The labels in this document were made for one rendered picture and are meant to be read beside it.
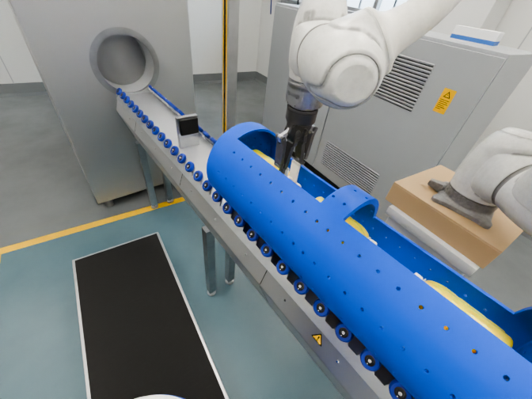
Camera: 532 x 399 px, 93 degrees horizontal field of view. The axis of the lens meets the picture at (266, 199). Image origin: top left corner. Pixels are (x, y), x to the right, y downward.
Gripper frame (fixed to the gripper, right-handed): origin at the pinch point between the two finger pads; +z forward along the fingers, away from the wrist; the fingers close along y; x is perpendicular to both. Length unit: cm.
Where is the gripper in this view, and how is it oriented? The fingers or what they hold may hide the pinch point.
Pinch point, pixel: (288, 174)
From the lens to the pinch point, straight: 73.6
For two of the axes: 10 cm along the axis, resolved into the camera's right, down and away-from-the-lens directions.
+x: 6.3, 5.6, -5.4
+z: -1.1, 7.5, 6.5
